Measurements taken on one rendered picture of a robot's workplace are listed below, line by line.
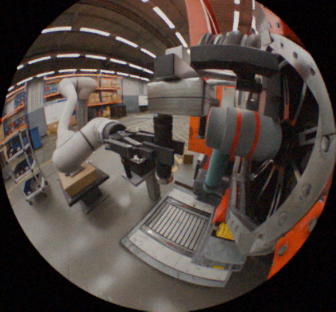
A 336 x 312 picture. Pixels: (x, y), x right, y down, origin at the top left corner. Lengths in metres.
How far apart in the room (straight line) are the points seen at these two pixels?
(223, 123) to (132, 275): 1.03
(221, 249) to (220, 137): 0.67
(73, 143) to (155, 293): 1.00
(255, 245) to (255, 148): 0.20
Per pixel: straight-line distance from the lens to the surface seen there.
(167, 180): 0.22
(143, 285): 0.96
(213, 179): 0.51
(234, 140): 0.26
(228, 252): 0.78
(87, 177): 1.02
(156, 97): 0.15
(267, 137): 0.28
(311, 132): 0.28
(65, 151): 0.40
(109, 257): 1.02
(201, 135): 0.50
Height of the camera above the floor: 0.92
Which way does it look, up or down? 23 degrees down
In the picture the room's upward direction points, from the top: straight up
